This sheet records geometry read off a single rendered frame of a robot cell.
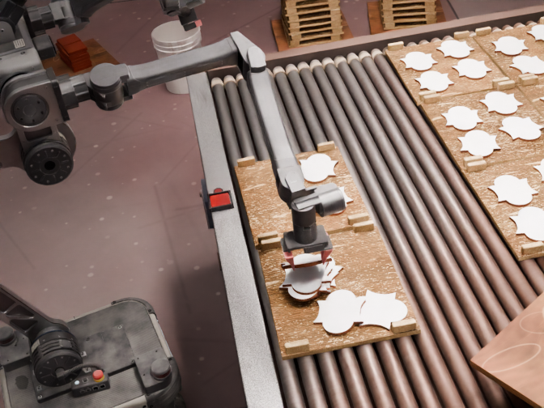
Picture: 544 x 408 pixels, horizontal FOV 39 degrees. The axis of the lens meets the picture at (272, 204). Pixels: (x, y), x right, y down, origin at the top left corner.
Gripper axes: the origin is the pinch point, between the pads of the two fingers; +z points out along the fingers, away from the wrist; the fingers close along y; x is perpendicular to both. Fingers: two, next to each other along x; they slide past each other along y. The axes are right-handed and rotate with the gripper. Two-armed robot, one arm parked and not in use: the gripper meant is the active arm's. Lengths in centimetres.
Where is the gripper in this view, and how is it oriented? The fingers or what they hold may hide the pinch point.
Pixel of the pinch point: (308, 263)
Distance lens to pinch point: 193.0
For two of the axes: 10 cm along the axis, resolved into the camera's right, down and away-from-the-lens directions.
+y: 9.8, -1.9, 0.8
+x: -1.8, -6.1, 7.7
